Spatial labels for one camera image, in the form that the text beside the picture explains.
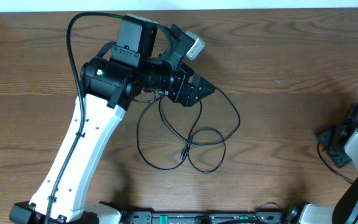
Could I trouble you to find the short black cable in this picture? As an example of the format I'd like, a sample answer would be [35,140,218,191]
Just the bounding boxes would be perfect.
[135,88,241,174]

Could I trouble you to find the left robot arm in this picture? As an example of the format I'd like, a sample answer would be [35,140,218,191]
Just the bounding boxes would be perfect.
[9,14,215,223]

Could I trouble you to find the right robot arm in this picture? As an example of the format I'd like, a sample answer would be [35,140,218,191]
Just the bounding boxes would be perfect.
[282,103,358,224]

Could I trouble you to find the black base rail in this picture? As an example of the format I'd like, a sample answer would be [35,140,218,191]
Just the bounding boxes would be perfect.
[98,202,335,224]

